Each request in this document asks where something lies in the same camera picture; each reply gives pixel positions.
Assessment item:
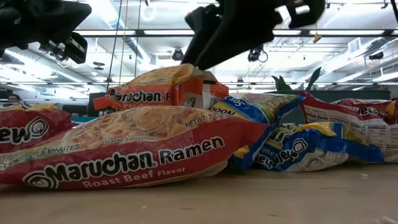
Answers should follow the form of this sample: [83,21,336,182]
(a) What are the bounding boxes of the orange Maruchan noodle pack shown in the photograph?
[92,63,230,111]
[0,103,78,154]

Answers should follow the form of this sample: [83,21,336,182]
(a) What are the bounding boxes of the red Maruchan noodle pack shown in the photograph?
[298,91,398,164]
[0,105,270,191]
[331,98,398,125]

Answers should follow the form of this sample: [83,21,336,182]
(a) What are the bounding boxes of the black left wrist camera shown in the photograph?
[63,32,88,65]

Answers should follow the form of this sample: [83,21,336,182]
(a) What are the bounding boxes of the small yellow hanging tag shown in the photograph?
[312,23,323,44]

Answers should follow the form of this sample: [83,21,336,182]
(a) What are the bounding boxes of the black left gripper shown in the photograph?
[0,0,93,50]

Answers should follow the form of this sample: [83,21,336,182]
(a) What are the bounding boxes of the black ceiling camera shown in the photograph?
[247,43,269,63]

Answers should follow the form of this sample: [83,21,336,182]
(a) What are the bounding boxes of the green plant in white pot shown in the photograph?
[271,67,323,92]

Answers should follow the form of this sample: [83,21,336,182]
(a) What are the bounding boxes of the round black ceiling spotlight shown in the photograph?
[171,47,185,62]

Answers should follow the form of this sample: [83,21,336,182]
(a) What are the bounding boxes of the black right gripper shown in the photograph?
[195,0,326,71]

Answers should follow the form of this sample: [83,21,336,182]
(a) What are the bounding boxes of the blue Maruchan noodle pack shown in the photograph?
[208,92,305,171]
[252,121,386,173]

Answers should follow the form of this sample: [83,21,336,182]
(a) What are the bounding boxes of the hanging black cable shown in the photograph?
[106,0,124,91]

